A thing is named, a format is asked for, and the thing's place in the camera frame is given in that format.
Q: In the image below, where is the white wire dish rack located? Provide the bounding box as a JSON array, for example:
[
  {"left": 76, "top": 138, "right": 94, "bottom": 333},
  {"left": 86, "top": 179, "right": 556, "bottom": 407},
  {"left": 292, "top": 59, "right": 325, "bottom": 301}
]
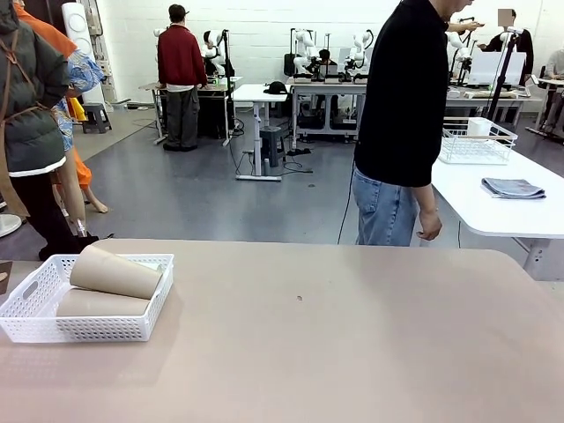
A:
[{"left": 439, "top": 117, "right": 519, "bottom": 167}]

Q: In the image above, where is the gray plastic step stool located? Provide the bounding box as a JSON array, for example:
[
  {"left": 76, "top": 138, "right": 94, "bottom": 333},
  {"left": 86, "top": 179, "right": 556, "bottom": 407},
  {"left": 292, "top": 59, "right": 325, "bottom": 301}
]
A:
[
  {"left": 82, "top": 103, "right": 114, "bottom": 136},
  {"left": 259, "top": 126, "right": 286, "bottom": 170}
]

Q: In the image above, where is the black floor cable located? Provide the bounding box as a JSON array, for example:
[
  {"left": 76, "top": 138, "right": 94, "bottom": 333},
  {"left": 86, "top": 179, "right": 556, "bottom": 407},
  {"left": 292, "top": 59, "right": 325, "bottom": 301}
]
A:
[{"left": 337, "top": 158, "right": 359, "bottom": 246}]

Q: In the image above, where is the standing person in black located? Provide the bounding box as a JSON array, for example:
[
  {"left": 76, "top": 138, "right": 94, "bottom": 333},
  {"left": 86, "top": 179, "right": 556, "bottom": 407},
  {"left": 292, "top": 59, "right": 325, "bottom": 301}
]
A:
[{"left": 478, "top": 8, "right": 536, "bottom": 88}]

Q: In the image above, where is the white background work table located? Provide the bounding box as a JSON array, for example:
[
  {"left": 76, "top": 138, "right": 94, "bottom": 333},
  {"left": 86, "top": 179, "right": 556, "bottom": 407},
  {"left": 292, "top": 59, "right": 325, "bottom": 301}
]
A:
[{"left": 447, "top": 85, "right": 545, "bottom": 127}]

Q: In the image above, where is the white monitor box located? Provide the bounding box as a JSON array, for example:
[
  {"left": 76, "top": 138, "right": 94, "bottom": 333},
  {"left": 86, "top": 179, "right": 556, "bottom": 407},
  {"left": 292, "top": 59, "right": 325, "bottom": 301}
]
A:
[{"left": 465, "top": 50, "right": 528, "bottom": 88}]

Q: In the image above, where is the person in red sweater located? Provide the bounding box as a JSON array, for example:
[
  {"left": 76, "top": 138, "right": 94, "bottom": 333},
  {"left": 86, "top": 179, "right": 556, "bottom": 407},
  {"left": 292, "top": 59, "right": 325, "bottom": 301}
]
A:
[{"left": 156, "top": 3, "right": 209, "bottom": 152}]

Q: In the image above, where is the long white lab table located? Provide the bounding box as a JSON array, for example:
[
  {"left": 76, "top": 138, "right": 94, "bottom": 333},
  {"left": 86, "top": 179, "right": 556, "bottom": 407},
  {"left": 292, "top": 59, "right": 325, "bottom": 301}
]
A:
[{"left": 286, "top": 78, "right": 369, "bottom": 145}]

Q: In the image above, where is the person's right forearm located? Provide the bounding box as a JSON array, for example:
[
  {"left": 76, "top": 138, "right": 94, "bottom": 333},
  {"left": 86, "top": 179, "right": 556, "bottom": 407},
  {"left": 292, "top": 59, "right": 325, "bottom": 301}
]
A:
[{"left": 416, "top": 183, "right": 441, "bottom": 217}]

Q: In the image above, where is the mannequin in orange blue clothes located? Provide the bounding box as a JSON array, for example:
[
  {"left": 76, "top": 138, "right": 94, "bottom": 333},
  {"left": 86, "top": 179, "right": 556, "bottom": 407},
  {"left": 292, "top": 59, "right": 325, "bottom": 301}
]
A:
[{"left": 15, "top": 2, "right": 110, "bottom": 241}]

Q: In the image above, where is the brown board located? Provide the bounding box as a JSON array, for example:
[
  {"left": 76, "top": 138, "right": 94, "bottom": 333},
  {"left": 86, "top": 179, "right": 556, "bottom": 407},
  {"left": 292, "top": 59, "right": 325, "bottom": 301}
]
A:
[{"left": 0, "top": 260, "right": 14, "bottom": 295}]

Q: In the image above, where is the white round fan base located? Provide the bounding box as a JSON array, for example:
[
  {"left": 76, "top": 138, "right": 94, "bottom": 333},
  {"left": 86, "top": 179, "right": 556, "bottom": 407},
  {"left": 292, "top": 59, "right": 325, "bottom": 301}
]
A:
[{"left": 0, "top": 213, "right": 23, "bottom": 239}]

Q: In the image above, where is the black tripod stand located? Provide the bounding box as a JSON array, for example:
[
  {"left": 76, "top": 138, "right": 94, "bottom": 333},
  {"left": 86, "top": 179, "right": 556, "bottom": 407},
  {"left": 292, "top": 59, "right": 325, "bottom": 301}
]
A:
[
  {"left": 486, "top": 29, "right": 523, "bottom": 121},
  {"left": 221, "top": 28, "right": 237, "bottom": 137}
]

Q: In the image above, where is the wooden top work table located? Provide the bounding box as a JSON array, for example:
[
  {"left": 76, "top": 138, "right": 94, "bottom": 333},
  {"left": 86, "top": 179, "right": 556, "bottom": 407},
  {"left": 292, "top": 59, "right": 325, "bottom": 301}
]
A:
[{"left": 139, "top": 77, "right": 244, "bottom": 145}]

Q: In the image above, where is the white tower fan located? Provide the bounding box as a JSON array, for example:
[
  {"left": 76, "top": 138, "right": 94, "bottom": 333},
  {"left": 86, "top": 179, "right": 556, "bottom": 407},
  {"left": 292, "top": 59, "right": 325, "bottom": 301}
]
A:
[{"left": 61, "top": 3, "right": 109, "bottom": 107}]

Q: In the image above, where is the blue denim cloth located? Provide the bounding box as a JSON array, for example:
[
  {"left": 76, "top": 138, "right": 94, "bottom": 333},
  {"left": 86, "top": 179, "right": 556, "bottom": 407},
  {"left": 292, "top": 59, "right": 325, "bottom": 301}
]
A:
[{"left": 480, "top": 177, "right": 547, "bottom": 201}]

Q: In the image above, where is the white paper cup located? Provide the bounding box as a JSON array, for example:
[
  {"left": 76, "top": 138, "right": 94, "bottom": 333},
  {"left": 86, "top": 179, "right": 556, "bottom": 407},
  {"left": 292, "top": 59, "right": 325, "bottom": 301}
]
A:
[{"left": 467, "top": 117, "right": 492, "bottom": 138}]

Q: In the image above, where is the person's right hand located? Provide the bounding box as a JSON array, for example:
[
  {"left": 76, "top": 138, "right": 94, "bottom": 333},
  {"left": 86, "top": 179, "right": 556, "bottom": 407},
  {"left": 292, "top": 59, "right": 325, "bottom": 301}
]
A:
[{"left": 415, "top": 210, "right": 443, "bottom": 242}]

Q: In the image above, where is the black suitcase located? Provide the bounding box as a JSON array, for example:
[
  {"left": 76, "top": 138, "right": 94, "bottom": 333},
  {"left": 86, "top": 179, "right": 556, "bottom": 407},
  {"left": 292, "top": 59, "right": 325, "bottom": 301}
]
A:
[{"left": 284, "top": 28, "right": 301, "bottom": 78}]

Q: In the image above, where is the seated dark-haired background person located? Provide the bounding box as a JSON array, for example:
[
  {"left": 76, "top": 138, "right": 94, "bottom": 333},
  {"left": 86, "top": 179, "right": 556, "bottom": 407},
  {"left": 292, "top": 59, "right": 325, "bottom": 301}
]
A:
[{"left": 316, "top": 48, "right": 339, "bottom": 76}]

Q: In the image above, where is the white perforated plastic basket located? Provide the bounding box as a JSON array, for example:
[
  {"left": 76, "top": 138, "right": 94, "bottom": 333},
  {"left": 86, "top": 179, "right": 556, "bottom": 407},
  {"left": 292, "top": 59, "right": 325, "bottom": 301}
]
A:
[{"left": 0, "top": 253, "right": 175, "bottom": 345}]

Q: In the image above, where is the seated person in gray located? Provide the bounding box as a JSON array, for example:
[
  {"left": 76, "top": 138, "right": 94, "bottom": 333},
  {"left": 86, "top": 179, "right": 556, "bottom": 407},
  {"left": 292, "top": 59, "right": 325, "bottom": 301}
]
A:
[{"left": 539, "top": 48, "right": 564, "bottom": 133}]

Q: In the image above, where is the person in green jacket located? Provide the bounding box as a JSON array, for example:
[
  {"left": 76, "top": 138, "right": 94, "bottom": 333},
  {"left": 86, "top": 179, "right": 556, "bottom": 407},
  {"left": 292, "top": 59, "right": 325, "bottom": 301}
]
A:
[{"left": 0, "top": 0, "right": 101, "bottom": 262}]

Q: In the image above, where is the brown paper cup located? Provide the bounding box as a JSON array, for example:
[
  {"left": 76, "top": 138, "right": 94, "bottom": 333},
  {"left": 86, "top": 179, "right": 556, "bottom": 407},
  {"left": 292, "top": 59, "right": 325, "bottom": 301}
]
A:
[
  {"left": 69, "top": 243, "right": 165, "bottom": 301},
  {"left": 56, "top": 287, "right": 154, "bottom": 319}
]

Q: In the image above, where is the person in black sweater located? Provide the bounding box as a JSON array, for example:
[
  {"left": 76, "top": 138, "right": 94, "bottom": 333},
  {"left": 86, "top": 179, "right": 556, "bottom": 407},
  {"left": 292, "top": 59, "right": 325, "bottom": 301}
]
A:
[{"left": 352, "top": 0, "right": 463, "bottom": 247}]

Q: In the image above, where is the white height-adjustable desk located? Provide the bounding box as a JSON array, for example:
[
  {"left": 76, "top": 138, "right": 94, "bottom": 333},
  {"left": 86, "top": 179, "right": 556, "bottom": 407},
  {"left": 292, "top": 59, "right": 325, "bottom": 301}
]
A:
[{"left": 231, "top": 83, "right": 293, "bottom": 183}]

